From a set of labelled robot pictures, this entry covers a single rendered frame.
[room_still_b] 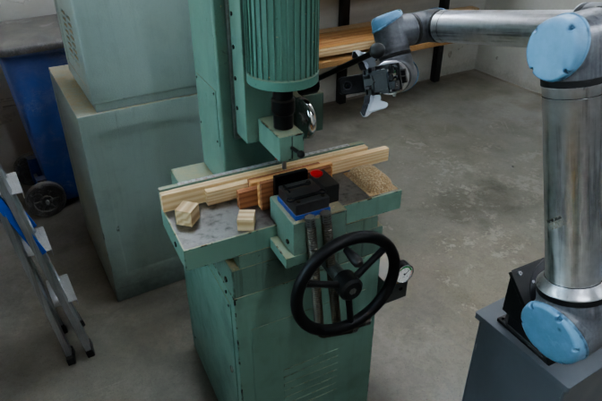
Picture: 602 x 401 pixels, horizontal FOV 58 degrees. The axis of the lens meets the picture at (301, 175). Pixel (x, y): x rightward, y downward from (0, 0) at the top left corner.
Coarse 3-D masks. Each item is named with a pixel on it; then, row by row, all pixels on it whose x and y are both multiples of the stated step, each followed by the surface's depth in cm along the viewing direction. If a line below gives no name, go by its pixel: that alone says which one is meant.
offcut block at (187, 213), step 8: (184, 200) 133; (176, 208) 130; (184, 208) 130; (192, 208) 130; (176, 216) 130; (184, 216) 129; (192, 216) 129; (176, 224) 131; (184, 224) 131; (192, 224) 130
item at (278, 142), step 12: (264, 120) 144; (264, 132) 143; (276, 132) 137; (288, 132) 137; (300, 132) 137; (264, 144) 145; (276, 144) 137; (288, 144) 136; (300, 144) 138; (276, 156) 139; (288, 156) 138
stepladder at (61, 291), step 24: (0, 168) 169; (0, 192) 173; (0, 216) 171; (24, 216) 179; (24, 240) 179; (24, 264) 182; (48, 264) 189; (48, 288) 205; (72, 288) 205; (48, 312) 194; (72, 312) 198; (72, 360) 206
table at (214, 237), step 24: (360, 192) 144; (384, 192) 144; (168, 216) 134; (216, 216) 134; (264, 216) 134; (360, 216) 143; (192, 240) 126; (216, 240) 126; (240, 240) 128; (264, 240) 132; (192, 264) 125; (288, 264) 126
